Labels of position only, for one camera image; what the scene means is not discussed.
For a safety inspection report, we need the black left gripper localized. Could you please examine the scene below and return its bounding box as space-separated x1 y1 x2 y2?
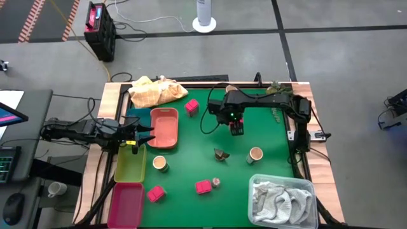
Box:
109 116 156 155

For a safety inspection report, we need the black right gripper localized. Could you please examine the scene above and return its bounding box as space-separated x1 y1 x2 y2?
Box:
216 100 246 137

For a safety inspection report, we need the orange plastic bin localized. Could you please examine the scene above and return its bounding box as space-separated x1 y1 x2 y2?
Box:
146 107 179 149

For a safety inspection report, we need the dark spice packet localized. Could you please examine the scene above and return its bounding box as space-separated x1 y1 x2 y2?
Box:
213 148 231 162

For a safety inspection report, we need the pink cube top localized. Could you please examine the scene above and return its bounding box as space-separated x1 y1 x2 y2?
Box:
184 99 200 117

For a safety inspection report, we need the teal plastic bin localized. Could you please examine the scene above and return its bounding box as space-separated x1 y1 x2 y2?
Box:
126 108 153 141

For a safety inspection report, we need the yellow-green plastic bin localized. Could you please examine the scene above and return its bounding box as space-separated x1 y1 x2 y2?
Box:
113 143 148 184

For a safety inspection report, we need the yellow checked cloth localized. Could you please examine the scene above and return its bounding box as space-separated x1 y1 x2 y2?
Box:
128 75 189 109

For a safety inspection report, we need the potted succulent plant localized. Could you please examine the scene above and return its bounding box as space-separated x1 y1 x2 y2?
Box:
265 80 294 124

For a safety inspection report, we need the long black power strip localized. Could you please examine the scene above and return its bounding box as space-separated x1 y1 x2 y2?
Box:
149 74 230 83

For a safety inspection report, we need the pink plastic bin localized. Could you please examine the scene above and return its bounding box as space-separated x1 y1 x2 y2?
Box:
107 182 146 229

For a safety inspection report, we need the grey power box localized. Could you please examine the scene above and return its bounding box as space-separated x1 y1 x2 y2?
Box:
310 130 331 141

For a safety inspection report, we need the grey cloth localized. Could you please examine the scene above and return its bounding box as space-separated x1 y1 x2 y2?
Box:
252 181 314 223

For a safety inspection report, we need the green table mat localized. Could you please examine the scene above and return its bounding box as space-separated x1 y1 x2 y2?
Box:
127 88 295 228

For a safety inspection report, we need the clear plastic container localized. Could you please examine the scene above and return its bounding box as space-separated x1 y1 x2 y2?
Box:
247 173 319 229

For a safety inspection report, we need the white mug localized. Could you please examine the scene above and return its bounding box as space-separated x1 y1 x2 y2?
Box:
47 181 68 198

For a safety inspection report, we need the black crate with red top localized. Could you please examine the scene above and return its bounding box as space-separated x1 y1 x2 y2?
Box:
83 1 117 63

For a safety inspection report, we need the grey desk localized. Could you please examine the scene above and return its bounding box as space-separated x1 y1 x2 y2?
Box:
0 88 54 229

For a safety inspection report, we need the white pole base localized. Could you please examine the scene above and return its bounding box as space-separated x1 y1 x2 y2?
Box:
191 0 217 34

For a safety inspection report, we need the computer monitor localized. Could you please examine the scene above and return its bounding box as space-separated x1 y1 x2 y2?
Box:
0 101 29 128

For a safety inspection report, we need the white paper sheet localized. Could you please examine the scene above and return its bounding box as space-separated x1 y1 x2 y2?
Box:
0 90 25 111

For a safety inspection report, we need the backlit keyboard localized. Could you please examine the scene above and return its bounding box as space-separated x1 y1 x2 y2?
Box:
0 146 22 184

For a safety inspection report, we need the black computer mouse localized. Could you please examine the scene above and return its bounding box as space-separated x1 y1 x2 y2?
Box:
2 192 25 226

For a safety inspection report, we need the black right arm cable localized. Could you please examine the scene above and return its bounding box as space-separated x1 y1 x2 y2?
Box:
199 82 242 135

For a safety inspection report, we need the yellow floor cable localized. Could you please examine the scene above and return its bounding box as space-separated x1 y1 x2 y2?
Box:
49 0 111 82

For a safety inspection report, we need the black floor cable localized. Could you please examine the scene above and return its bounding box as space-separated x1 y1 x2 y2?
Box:
113 20 149 43

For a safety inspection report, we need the white floor cable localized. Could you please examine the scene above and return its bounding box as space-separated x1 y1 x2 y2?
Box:
113 0 195 34

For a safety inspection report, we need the black equipment with cables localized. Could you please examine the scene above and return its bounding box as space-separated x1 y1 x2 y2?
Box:
377 88 407 131

